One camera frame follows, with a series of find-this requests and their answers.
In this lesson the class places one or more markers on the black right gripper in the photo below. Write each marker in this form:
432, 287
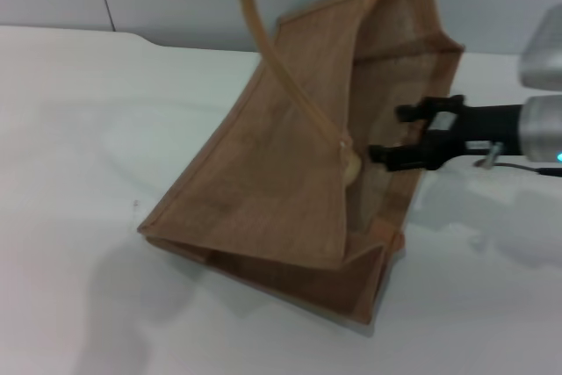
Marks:
483, 127

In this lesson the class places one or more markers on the round egg yolk pastry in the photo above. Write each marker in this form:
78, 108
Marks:
352, 168

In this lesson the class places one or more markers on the brown woven handbag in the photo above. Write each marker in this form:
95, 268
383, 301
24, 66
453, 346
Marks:
263, 173

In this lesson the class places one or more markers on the small metal bracket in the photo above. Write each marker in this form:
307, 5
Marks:
492, 155

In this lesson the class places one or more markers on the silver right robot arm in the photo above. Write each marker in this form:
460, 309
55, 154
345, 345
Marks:
544, 98

